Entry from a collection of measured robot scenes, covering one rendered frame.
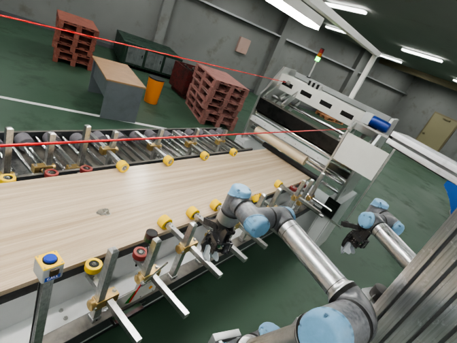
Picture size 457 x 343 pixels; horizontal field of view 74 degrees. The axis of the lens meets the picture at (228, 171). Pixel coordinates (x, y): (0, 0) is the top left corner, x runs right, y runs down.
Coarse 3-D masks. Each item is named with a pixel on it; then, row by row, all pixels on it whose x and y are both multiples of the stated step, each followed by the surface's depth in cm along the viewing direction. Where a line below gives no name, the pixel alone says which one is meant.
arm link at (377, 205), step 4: (376, 200) 149; (380, 200) 150; (372, 204) 150; (376, 204) 148; (380, 204) 147; (384, 204) 147; (368, 208) 152; (372, 208) 149; (376, 208) 148; (380, 208) 147; (384, 208) 147; (376, 212) 147
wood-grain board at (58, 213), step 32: (192, 160) 290; (224, 160) 319; (256, 160) 355; (0, 192) 166; (32, 192) 175; (64, 192) 185; (96, 192) 196; (128, 192) 209; (160, 192) 224; (192, 192) 241; (224, 192) 260; (256, 192) 283; (0, 224) 148; (32, 224) 155; (64, 224) 163; (96, 224) 172; (128, 224) 182; (0, 256) 134; (32, 256) 140; (64, 256) 146; (96, 256) 153; (0, 288) 122
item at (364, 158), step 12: (348, 132) 331; (348, 144) 332; (360, 144) 325; (336, 156) 342; (348, 156) 334; (360, 156) 326; (372, 156) 319; (384, 156) 312; (360, 168) 328; (372, 168) 321
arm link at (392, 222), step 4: (380, 212) 146; (384, 212) 145; (388, 212) 145; (388, 216) 140; (392, 216) 142; (388, 220) 138; (392, 220) 139; (396, 220) 140; (388, 224) 138; (392, 224) 139; (396, 224) 138; (400, 224) 138; (392, 228) 138; (396, 228) 137; (400, 228) 138; (404, 228) 139; (396, 232) 139; (400, 232) 140
